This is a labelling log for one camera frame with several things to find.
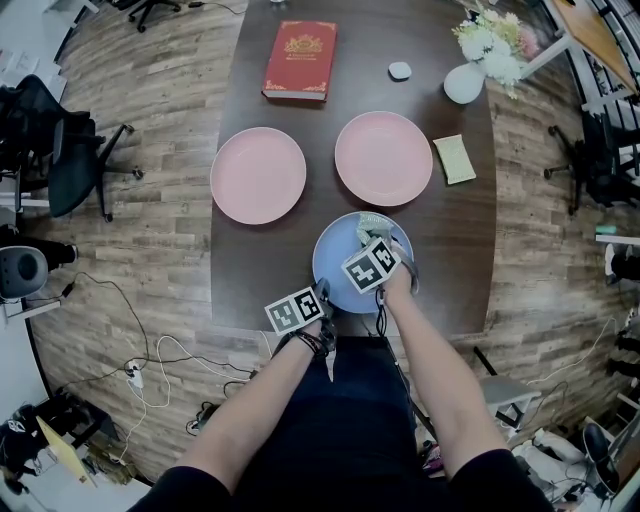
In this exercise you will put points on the yellow green sponge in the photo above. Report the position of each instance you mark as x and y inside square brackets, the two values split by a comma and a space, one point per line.
[454, 160]

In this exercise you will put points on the yellow board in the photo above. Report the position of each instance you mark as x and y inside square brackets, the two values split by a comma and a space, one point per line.
[65, 450]

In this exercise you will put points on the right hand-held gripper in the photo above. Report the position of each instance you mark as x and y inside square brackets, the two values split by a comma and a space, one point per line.
[370, 265]

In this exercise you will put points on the white power strip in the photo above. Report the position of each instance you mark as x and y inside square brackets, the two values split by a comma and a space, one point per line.
[135, 380]

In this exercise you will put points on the person's left forearm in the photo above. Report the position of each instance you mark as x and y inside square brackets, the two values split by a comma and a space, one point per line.
[250, 410]

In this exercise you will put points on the person's right forearm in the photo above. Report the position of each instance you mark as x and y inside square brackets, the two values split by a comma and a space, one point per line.
[440, 390]

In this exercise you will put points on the white vase with flowers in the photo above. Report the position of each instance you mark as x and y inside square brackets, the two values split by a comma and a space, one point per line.
[495, 45]

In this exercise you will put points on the pink bag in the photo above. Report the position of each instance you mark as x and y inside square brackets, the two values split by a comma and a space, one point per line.
[434, 455]

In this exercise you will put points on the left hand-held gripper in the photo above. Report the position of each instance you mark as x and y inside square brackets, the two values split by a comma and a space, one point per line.
[295, 312]

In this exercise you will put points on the blue plate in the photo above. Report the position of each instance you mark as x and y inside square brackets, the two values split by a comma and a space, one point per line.
[335, 250]

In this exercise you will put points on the wooden desk white legs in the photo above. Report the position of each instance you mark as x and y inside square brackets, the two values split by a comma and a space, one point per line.
[595, 35]

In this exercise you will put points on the red hardcover book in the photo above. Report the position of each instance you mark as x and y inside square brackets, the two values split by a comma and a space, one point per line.
[300, 60]

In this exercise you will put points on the green patterned sponge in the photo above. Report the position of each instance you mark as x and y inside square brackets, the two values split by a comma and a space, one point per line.
[370, 222]

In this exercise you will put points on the person's black clothing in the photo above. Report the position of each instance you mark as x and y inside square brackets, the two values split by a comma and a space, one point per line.
[350, 425]

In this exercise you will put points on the small white oval case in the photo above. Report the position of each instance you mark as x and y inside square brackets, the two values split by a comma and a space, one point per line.
[400, 70]

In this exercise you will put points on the black office chair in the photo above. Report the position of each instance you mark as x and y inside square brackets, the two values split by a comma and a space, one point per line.
[70, 175]
[150, 10]
[605, 165]

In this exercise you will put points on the pink plate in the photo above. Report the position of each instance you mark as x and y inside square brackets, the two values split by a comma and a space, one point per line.
[257, 175]
[384, 157]

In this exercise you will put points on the white ceramic vase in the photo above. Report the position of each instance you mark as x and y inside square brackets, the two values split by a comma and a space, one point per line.
[464, 85]

